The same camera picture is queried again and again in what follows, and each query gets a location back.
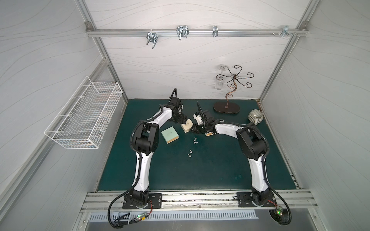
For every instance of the white wire basket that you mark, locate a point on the white wire basket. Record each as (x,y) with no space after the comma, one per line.
(84,119)

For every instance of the grey ribbed ceramic ornament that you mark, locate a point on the grey ribbed ceramic ornament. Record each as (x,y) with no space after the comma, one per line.
(256,116)

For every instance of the left metal clamp hook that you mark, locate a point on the left metal clamp hook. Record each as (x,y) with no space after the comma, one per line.
(151,38)

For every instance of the cream drawer jewelry box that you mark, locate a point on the cream drawer jewelry box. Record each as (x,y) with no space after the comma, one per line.
(209,134)

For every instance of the black metal jewelry stand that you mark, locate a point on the black metal jewelry stand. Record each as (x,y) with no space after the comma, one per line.
(232,81)

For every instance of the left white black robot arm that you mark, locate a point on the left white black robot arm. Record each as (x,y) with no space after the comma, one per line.
(144,140)

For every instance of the middle metal clamp hook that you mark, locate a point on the middle metal clamp hook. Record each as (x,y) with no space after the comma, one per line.
(182,32)

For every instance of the right metal clamp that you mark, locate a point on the right metal clamp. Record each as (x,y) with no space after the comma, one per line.
(285,33)

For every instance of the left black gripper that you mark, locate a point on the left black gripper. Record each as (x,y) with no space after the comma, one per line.
(179,116)

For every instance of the aluminium cross bar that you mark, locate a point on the aluminium cross bar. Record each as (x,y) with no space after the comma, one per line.
(202,33)

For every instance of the dark green table mat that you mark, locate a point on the dark green table mat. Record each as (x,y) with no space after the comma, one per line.
(217,161)

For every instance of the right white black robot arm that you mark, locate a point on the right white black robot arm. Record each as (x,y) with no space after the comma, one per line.
(253,145)

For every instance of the clear glass on stand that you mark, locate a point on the clear glass on stand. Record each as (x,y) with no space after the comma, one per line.
(219,83)

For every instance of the small metal clamp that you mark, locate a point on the small metal clamp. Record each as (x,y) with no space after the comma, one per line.
(215,31)

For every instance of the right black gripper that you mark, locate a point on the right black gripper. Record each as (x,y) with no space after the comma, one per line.
(202,124)

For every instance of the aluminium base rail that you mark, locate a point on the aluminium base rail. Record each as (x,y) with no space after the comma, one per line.
(204,200)

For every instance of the mint green jewelry box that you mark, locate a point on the mint green jewelry box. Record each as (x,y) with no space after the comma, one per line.
(170,135)

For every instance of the metal clamp hook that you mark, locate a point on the metal clamp hook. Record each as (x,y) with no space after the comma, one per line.
(151,38)
(182,32)

